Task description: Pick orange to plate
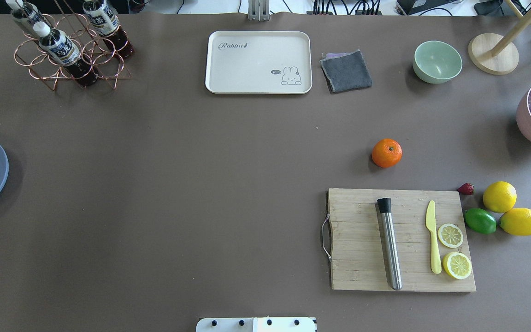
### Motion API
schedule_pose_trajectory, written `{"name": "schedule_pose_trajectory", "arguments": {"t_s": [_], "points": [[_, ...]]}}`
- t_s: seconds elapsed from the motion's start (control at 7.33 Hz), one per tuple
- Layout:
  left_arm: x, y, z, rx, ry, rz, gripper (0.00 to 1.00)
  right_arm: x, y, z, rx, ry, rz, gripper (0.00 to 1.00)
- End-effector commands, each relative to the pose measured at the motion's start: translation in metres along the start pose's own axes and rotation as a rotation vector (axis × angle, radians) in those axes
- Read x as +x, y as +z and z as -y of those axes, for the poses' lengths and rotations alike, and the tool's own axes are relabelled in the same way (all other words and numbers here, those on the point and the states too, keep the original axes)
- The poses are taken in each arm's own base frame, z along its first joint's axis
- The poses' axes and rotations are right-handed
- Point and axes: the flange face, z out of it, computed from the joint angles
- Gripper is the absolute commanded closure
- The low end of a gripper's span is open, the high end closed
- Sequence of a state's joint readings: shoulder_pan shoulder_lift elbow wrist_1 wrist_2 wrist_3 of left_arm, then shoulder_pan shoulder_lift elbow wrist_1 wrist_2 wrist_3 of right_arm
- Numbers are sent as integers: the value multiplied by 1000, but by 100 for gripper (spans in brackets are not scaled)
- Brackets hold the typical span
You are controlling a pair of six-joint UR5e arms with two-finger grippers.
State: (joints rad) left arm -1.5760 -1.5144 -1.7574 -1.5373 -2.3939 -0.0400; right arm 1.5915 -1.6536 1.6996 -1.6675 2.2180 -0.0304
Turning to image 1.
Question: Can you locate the upper lemon slice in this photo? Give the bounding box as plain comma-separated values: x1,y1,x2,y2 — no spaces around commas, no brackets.
437,223,464,249

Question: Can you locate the middle dark drink bottle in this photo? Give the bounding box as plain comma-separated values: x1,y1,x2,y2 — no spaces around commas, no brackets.
32,21,98,87

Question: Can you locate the dark drink bottle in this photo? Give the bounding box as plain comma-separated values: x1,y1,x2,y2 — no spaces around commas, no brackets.
82,0,134,59
32,21,98,87
6,0,51,36

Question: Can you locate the left dark drink bottle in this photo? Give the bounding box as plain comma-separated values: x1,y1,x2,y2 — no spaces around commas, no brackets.
6,0,51,36

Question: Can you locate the orange mandarin fruit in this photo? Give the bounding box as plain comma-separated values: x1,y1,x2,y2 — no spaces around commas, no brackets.
371,138,403,168

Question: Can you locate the right dark drink bottle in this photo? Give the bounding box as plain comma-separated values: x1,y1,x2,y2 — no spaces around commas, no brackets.
82,0,134,59

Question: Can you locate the lower lemon slice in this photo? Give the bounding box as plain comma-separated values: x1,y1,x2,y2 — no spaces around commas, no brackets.
442,252,472,280

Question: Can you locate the bamboo cutting board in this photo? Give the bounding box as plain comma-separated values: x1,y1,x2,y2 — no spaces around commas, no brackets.
327,188,476,293

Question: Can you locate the upper whole lemon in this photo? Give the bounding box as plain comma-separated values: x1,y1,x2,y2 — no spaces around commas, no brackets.
483,181,518,213

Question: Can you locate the whole lemon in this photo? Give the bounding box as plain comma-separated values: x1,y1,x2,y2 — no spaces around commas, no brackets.
499,208,531,236
483,181,518,213

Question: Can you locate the yellow plastic knife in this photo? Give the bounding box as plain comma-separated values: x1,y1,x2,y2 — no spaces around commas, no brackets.
425,200,442,274

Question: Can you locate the lemon slice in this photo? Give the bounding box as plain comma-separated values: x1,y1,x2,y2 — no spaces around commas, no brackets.
442,252,472,280
437,223,464,249

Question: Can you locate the copper wire bottle rack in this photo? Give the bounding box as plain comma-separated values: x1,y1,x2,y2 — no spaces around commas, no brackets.
13,0,131,91

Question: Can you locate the green bowl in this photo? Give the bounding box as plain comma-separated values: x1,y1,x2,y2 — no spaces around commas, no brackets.
413,41,463,84

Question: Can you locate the grey folded cloth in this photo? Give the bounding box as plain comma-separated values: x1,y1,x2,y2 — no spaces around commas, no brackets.
319,50,373,93

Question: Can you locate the lower whole lemon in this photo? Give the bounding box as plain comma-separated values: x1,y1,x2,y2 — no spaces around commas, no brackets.
499,208,531,236

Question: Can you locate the green lime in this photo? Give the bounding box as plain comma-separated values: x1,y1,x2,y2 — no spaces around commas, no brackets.
464,208,497,235

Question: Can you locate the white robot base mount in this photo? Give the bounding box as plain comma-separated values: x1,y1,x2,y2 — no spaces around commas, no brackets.
195,317,318,332

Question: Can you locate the steel muddler black tip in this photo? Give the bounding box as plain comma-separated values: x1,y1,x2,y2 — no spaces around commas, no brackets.
377,197,403,291

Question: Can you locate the red strawberry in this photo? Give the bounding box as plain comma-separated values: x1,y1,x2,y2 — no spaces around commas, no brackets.
457,183,475,196

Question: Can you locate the cream rabbit tray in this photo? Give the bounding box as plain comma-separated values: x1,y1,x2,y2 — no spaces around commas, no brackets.
205,31,313,94

